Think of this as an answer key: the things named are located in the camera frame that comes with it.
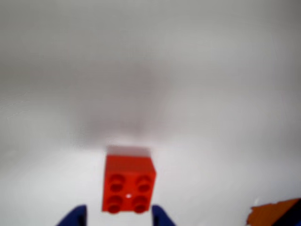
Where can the red 2x2 toy block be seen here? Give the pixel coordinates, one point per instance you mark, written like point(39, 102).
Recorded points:
point(129, 169)

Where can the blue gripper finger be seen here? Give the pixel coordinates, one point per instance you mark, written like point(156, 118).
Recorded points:
point(162, 216)
point(73, 216)

